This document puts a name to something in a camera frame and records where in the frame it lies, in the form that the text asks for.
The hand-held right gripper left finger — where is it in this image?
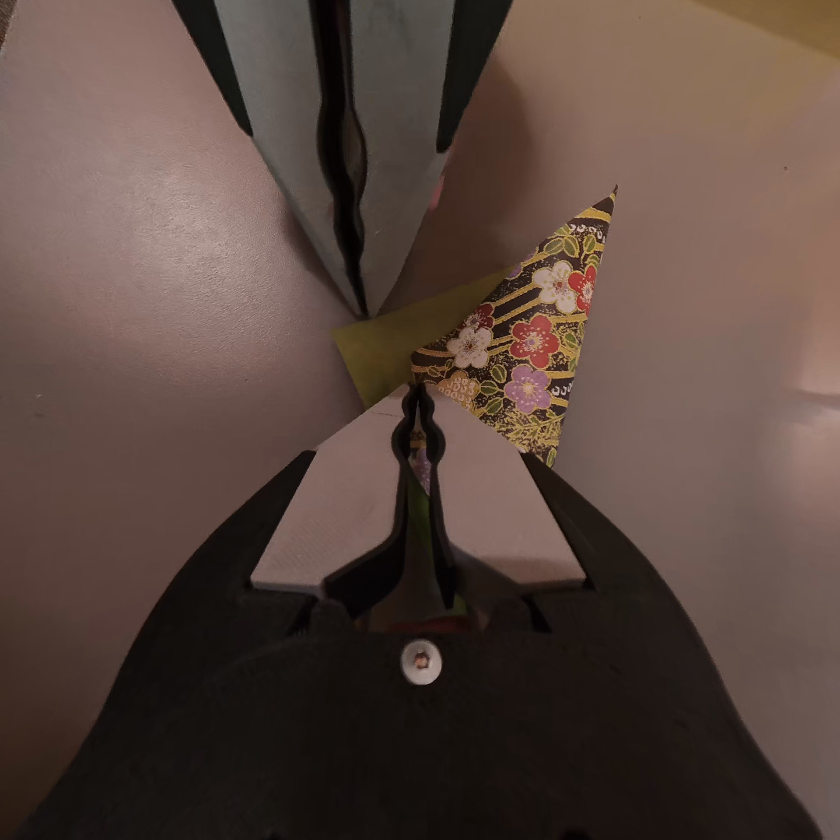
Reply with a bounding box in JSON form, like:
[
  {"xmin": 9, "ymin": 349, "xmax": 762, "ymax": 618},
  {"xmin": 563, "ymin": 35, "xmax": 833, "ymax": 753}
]
[{"xmin": 249, "ymin": 383, "xmax": 422, "ymax": 621}]

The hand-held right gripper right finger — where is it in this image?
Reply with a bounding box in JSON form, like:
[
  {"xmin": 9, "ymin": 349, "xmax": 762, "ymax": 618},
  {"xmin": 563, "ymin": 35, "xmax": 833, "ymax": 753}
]
[{"xmin": 411, "ymin": 385, "xmax": 587, "ymax": 634}]

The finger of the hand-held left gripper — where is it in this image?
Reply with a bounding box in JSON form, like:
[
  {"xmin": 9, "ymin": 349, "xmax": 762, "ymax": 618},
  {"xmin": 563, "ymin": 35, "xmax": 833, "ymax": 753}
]
[
  {"xmin": 213, "ymin": 0, "xmax": 370, "ymax": 320},
  {"xmin": 346, "ymin": 0, "xmax": 456, "ymax": 320}
]

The floral origami paper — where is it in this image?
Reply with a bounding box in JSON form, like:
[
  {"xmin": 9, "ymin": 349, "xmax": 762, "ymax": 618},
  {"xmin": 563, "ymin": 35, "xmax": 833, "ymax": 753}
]
[{"xmin": 330, "ymin": 185, "xmax": 620, "ymax": 469}]

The yellow board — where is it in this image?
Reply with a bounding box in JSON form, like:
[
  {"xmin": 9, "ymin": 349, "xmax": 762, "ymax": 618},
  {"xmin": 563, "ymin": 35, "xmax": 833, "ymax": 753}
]
[{"xmin": 689, "ymin": 0, "xmax": 840, "ymax": 57}]

